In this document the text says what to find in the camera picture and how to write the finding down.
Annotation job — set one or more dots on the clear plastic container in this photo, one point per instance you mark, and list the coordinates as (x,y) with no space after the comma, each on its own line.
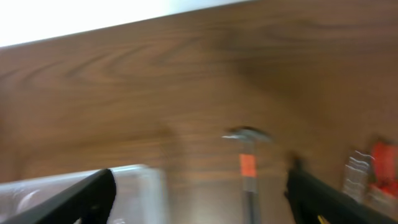
(140,198)

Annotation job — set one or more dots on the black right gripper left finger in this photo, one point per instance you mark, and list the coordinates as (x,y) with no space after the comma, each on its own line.
(89,201)

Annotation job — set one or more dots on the silver combination wrench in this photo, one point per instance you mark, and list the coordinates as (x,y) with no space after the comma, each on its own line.
(355,178)

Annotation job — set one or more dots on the claw hammer black orange handle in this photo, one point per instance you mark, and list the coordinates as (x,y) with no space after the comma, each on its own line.
(248,136)

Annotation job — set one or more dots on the black yellow screwdriver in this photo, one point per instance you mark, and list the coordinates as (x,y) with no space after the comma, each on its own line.
(323,220)

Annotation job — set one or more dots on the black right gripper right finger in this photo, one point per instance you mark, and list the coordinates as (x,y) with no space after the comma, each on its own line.
(310,199)

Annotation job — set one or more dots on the red black pliers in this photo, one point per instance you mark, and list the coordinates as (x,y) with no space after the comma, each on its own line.
(383,179)

